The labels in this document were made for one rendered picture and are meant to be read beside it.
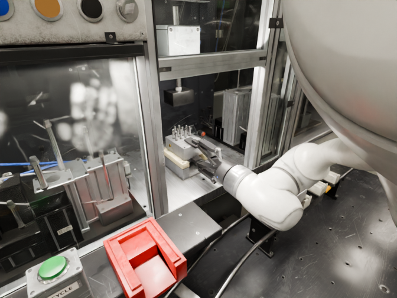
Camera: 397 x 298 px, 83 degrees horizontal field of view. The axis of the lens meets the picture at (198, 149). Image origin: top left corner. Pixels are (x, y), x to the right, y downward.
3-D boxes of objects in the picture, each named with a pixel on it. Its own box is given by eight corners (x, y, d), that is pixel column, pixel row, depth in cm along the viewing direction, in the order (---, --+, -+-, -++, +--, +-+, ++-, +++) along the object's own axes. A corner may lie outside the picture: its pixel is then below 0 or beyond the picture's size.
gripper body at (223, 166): (239, 183, 72) (220, 169, 78) (242, 161, 68) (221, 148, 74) (222, 192, 68) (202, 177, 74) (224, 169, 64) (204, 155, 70)
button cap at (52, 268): (43, 288, 36) (39, 282, 36) (40, 270, 39) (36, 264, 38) (70, 274, 39) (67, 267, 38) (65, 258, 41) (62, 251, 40)
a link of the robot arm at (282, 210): (235, 209, 65) (264, 184, 70) (281, 247, 55) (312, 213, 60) (231, 184, 58) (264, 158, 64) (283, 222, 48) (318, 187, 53)
